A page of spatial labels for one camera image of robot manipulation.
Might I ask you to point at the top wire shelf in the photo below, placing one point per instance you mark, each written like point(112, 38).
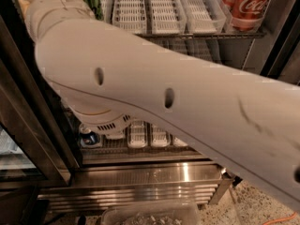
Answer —
point(205, 36)

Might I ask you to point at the clear plastic bin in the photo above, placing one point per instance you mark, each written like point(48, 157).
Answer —
point(153, 213)

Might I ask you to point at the front red cola can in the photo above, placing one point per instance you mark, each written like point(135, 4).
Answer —
point(247, 13)

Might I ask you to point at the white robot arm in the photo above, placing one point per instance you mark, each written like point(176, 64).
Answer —
point(244, 122)

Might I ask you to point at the left glass fridge door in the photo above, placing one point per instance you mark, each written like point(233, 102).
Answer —
point(28, 110)

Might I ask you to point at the front blue soda can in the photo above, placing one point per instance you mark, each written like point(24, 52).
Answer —
point(88, 137)

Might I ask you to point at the shelf tray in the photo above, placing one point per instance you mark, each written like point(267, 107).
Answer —
point(159, 137)
point(178, 46)
point(137, 134)
point(178, 143)
point(203, 16)
point(167, 17)
point(116, 135)
point(206, 49)
point(130, 15)

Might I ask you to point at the fridge base grille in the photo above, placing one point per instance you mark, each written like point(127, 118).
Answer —
point(101, 188)

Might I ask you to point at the open right fridge door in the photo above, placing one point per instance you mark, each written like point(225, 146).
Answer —
point(276, 55)

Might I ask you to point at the bottom wire shelf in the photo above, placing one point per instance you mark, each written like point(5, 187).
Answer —
point(121, 148)

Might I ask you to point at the wire shelf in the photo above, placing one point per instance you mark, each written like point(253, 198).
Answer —
point(205, 36)
point(121, 148)

